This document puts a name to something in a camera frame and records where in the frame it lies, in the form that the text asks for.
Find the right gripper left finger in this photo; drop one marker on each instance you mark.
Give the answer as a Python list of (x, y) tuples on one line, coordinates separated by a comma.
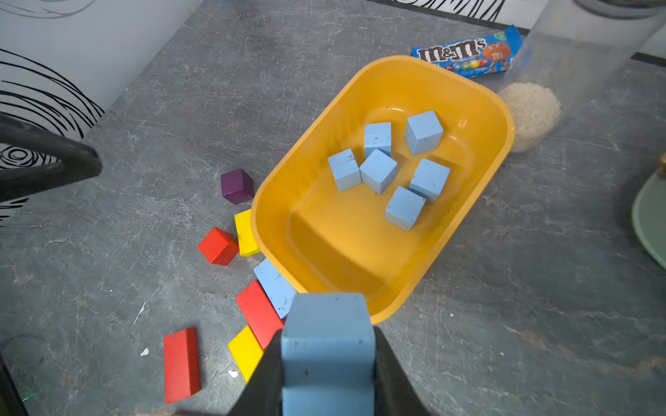
[(262, 395)]

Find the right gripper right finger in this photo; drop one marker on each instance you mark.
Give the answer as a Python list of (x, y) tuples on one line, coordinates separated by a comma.
[(394, 393)]

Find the blue cube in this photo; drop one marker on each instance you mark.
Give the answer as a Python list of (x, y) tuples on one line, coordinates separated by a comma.
[(328, 353), (345, 170), (378, 136), (429, 180), (423, 133), (404, 208), (378, 171)]

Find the long blue block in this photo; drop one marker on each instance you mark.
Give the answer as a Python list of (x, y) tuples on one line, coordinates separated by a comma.
[(276, 287)]

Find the long yellow block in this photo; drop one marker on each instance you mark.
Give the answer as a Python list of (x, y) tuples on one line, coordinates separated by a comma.
[(246, 351)]

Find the red flat block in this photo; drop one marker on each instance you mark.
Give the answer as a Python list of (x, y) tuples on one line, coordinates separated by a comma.
[(259, 313)]

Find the long red block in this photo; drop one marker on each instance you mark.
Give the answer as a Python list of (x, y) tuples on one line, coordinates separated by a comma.
[(181, 365)]

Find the yellow wedge block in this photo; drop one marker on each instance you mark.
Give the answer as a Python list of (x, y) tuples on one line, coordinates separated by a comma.
[(246, 240)]

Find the small red cube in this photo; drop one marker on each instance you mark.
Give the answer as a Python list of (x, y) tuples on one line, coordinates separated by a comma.
[(219, 247)]

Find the purple cube near tub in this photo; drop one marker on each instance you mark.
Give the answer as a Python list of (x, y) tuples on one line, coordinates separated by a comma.
[(237, 186)]

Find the yellow plastic tub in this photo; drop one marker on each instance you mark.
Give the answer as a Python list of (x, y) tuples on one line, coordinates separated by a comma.
[(323, 240)]

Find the mint green toaster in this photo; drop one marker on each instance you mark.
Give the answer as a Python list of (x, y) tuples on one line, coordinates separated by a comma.
[(648, 214)]

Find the blue candy packet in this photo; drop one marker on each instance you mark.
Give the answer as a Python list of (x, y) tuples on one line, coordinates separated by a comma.
[(474, 57)]

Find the clear plastic jar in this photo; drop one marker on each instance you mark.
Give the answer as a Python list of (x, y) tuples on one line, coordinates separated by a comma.
[(570, 51)]

